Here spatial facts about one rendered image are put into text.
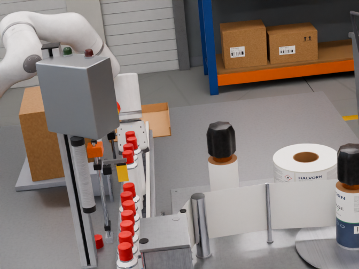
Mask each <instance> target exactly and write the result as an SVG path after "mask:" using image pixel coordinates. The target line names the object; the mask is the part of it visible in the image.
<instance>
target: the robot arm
mask: <svg viewBox="0 0 359 269"><path fill-rule="evenodd" d="M0 37H1V40H2V42H3V44H4V46H5V49H6V55H5V57H4V59H3V60H2V61H0V98H1V97H2V96H3V94H4V93H5V92H6V91H7V90H8V89H9V88H10V87H11V86H13V85H14V84H16V83H18V82H21V81H25V80H28V79H31V78H33V77H34V76H35V75H37V70H36V63H37V62H38V61H41V60H43V57H42V51H41V47H42V44H41V42H40V40H44V41H47V42H51V43H56V42H60V44H61V45H69V46H70V47H71V48H72V49H73V50H74V51H75V52H76V54H84V51H85V49H92V50H93V54H94V55H95V56H102V57H110V59H111V66H112V73H113V80H114V88H115V95H116V101H117V102H118V103H119V105H120V107H121V110H120V112H119V120H121V122H120V126H119V127H118V128H117V133H118V147H119V155H122V152H123V145H124V144H125V143H126V135H125V133H126V132H127V131H134V132H135V135H136V138H137V142H138V143H139V146H140V149H141V150H142V154H144V153H147V152H149V151H150V150H149V147H148V141H147V134H146V128H145V124H144V121H142V119H139V118H141V117H142V108H141V99H140V93H139V84H138V75H137V74H136V73H124V74H119V72H120V65H119V62H118V61H117V59H116V57H115V56H114V55H113V53H112V52H111V51H110V50H109V48H108V47H107V45H106V44H105V43H104V41H103V40H102V39H101V38H100V36H99V35H98V34H97V32H96V31H95V30H94V28H93V27H92V25H91V24H90V23H89V22H88V20H87V19H86V18H85V17H83V16H82V15H80V14H78V13H74V12H67V13H60V14H39V13H34V12H29V11H19V12H14V13H11V14H9V15H7V16H5V17H4V18H3V19H2V21H1V23H0Z"/></svg>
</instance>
